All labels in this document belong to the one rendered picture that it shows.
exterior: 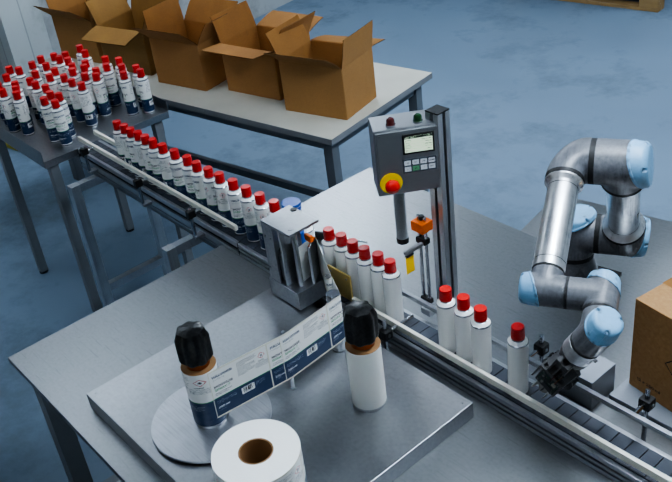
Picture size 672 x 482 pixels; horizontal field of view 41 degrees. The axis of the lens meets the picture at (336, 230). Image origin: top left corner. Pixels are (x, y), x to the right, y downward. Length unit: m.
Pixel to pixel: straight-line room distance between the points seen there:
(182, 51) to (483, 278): 2.29
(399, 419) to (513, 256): 0.84
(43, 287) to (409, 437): 2.91
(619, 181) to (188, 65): 2.77
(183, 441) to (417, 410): 0.59
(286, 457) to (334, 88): 2.27
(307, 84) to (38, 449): 1.91
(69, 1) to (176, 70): 1.07
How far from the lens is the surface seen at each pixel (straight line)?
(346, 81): 3.95
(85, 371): 2.72
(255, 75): 4.34
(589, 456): 2.21
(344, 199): 3.27
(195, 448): 2.27
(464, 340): 2.35
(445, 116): 2.28
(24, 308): 4.66
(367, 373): 2.20
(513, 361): 2.24
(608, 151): 2.26
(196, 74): 4.55
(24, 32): 6.40
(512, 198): 4.85
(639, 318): 2.27
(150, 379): 2.53
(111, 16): 5.12
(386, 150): 2.27
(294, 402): 2.35
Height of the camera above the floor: 2.45
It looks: 32 degrees down
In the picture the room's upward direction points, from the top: 8 degrees counter-clockwise
